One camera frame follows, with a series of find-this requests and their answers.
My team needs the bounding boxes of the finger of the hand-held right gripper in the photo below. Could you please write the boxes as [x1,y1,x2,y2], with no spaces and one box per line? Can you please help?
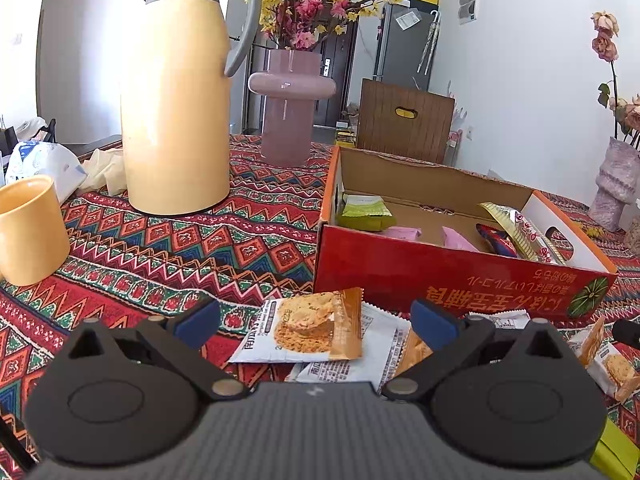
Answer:
[612,318,640,347]

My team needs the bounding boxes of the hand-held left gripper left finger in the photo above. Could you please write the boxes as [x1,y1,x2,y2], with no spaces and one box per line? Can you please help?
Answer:
[65,298,252,402]

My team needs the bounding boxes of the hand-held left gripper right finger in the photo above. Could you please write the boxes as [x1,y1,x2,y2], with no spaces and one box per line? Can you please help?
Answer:
[380,298,577,402]

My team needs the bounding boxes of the orange white biscuit packet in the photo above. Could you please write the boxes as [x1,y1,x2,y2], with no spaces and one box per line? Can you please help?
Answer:
[397,327,436,382]
[292,302,412,385]
[567,317,640,404]
[228,287,365,364]

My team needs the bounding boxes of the red cardboard box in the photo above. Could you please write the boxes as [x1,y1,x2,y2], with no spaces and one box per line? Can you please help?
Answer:
[313,145,620,322]

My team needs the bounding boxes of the small white snack packet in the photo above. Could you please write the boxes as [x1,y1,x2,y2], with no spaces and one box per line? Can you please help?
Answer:
[467,309,531,332]

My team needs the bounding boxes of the dark red snack packet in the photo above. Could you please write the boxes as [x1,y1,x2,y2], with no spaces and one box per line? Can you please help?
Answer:
[474,222,519,259]

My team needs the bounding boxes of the green snack packet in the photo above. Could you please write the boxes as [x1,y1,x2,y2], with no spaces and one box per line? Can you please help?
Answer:
[335,193,397,234]
[588,417,640,479]

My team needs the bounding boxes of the beige snack packet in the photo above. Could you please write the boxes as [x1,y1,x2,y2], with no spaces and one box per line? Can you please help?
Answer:
[478,201,569,266]

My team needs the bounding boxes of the textured pink vase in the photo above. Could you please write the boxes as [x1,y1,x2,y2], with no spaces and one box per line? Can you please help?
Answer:
[587,135,640,234]

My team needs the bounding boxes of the beige cloth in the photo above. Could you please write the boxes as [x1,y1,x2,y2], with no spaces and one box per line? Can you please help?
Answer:
[77,147,129,196]

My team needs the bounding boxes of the yellow mug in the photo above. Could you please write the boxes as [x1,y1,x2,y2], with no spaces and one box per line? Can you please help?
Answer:
[0,175,72,287]

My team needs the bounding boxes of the wooden chair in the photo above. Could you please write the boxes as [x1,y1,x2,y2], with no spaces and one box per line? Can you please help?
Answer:
[355,78,456,165]

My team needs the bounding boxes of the yellow thermos jug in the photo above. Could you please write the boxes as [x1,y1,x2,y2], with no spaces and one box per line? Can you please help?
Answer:
[119,0,262,217]

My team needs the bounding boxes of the smooth pink vase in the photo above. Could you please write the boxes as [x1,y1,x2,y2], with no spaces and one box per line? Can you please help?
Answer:
[248,48,337,167]

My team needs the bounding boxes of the white plastic bag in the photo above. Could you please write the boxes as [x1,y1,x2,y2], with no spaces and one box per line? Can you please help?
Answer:
[4,140,89,204]

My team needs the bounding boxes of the grey refrigerator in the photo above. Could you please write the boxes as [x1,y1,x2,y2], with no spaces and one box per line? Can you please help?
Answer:
[372,2,444,94]

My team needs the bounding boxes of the white folded umbrella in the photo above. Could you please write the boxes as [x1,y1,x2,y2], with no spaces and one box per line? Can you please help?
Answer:
[417,8,442,75]

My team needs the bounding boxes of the dried pink roses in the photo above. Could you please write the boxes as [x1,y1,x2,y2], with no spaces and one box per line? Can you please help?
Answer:
[591,9,640,149]

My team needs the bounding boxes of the pink and yellow flower branches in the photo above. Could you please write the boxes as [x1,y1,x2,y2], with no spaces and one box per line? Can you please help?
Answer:
[239,0,489,52]

